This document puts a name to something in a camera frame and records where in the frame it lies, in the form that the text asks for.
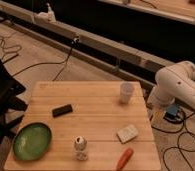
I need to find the white object on rail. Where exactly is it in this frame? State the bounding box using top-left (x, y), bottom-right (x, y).
top-left (37, 4), bottom-right (56, 22)

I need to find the orange carrot toy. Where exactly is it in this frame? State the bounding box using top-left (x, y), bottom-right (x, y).
top-left (116, 148), bottom-right (134, 171)

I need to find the blue box on floor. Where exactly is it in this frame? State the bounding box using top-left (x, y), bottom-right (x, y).
top-left (165, 104), bottom-right (180, 119)

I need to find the green round plate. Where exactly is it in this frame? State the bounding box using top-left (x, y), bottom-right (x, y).
top-left (12, 122), bottom-right (52, 161)

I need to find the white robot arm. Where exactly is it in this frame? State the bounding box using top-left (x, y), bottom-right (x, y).
top-left (148, 61), bottom-right (195, 110)

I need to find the black rectangular block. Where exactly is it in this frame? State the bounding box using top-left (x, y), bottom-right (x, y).
top-left (52, 104), bottom-right (73, 117)

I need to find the black office chair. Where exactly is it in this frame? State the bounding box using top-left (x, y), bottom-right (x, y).
top-left (0, 59), bottom-right (27, 145)

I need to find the black cable near robot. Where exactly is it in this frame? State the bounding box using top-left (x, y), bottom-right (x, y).
top-left (151, 108), bottom-right (195, 171)

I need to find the white sponge block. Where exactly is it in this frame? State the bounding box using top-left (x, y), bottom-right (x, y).
top-left (117, 125), bottom-right (138, 144)

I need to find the black floor cable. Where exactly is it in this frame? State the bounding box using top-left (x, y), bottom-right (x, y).
top-left (11, 36), bottom-right (81, 82)

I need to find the long metal rail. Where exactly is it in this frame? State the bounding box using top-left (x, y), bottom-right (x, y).
top-left (0, 0), bottom-right (195, 85)

